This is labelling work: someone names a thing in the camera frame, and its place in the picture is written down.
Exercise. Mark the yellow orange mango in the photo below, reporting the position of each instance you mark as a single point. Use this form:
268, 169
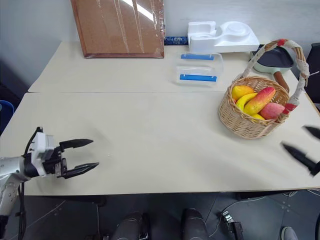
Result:
240, 91

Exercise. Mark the blue patterned strip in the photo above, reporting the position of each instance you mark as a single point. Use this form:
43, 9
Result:
175, 41

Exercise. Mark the yellow banana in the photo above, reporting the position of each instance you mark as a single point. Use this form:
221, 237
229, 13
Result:
243, 101

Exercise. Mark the clear plastic container blue clips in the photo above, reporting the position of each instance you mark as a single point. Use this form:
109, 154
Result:
197, 70

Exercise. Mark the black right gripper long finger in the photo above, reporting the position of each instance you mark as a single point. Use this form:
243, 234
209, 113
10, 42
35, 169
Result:
301, 158

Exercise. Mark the red yellow long mango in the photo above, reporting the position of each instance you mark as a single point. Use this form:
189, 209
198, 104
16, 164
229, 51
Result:
260, 100

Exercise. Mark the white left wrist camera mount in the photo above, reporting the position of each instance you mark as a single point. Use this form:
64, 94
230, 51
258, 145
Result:
41, 149

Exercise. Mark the black floor device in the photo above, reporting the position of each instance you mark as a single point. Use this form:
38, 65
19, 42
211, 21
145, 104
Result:
232, 225

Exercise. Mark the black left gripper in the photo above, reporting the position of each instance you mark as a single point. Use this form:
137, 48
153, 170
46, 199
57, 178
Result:
54, 162

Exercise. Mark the dark rounded robot foot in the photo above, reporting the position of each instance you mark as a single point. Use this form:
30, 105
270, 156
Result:
131, 226
195, 223

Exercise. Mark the grey shoe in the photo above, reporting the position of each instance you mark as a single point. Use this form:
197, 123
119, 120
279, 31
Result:
289, 233

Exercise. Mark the pink red peach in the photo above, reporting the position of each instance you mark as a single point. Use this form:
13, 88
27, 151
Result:
271, 110

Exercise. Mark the blue bin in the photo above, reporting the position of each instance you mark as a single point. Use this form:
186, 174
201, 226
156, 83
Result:
5, 112

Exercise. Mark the white foam packaging tray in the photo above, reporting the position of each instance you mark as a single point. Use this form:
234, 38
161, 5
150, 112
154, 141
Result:
220, 37

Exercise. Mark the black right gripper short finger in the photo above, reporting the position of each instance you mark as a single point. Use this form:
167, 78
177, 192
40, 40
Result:
312, 131

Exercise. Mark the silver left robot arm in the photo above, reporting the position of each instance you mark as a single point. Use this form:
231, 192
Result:
8, 167

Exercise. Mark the brown cork board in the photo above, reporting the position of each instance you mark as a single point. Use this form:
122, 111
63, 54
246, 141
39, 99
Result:
120, 27

